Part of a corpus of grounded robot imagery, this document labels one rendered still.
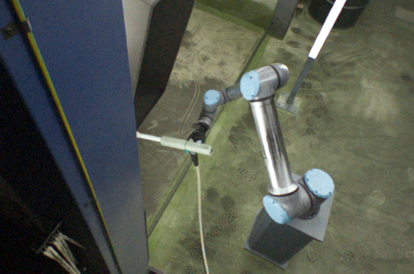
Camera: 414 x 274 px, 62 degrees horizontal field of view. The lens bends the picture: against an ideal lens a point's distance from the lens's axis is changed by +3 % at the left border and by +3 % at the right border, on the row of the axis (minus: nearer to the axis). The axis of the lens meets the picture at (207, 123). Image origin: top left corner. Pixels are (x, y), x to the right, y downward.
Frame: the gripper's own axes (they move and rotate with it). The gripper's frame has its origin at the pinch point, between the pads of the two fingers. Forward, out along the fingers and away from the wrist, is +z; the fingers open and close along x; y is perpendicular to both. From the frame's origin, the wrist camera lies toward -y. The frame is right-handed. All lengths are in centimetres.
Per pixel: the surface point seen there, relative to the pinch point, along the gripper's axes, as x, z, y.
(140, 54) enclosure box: 7, 9, -75
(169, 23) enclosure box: 25, -52, -46
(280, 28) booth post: -17, -205, 58
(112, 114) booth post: -29, 70, -117
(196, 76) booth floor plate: 44, -114, 55
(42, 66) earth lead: -33, 79, -136
